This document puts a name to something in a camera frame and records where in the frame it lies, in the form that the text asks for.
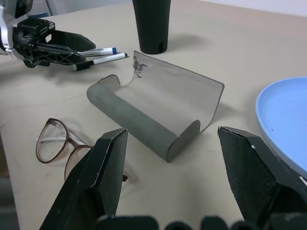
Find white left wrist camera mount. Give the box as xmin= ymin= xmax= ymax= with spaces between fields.
xmin=0 ymin=0 xmax=34 ymax=58

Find white marker with blue cap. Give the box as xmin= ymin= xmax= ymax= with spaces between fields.
xmin=76 ymin=46 xmax=118 ymax=58

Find blue plate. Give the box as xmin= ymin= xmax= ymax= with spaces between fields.
xmin=255 ymin=77 xmax=307 ymax=180

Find grey translucent curved holder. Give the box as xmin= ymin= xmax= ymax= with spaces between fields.
xmin=86 ymin=50 xmax=225 ymax=164

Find black plastic cup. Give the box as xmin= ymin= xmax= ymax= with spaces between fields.
xmin=131 ymin=0 xmax=172 ymax=55

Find brown rimmed eyeglasses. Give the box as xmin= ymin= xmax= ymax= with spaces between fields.
xmin=35 ymin=117 xmax=130 ymax=183

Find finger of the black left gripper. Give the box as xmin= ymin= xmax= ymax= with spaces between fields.
xmin=32 ymin=43 xmax=86 ymax=66
xmin=51 ymin=29 xmax=97 ymax=52

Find white marker with black cap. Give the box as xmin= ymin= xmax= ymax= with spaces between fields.
xmin=72 ymin=53 xmax=128 ymax=72

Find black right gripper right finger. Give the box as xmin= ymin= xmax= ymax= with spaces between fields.
xmin=217 ymin=126 xmax=307 ymax=226

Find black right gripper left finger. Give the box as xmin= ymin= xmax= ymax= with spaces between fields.
xmin=40 ymin=128 xmax=129 ymax=230

